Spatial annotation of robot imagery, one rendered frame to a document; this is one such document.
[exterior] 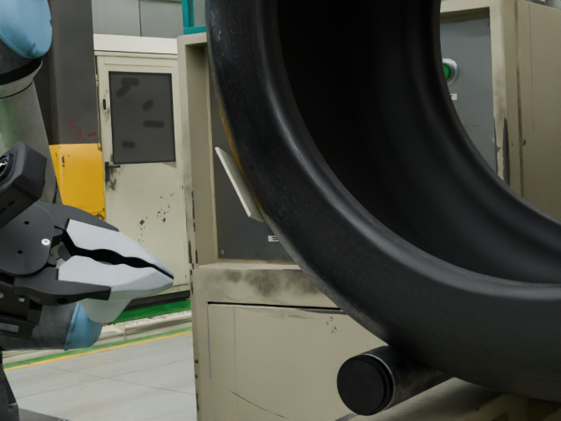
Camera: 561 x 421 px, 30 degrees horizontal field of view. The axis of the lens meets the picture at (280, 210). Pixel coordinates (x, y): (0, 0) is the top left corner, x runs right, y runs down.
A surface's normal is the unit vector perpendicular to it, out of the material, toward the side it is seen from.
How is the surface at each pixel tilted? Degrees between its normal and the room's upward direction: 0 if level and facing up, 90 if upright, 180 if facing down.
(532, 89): 90
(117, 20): 90
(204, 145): 90
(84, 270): 47
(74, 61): 90
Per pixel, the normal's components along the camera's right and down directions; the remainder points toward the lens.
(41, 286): 0.29, -0.66
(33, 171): 0.75, -0.49
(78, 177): 0.73, 0.00
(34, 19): 0.97, -0.15
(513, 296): -0.55, 0.26
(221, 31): -0.70, 0.08
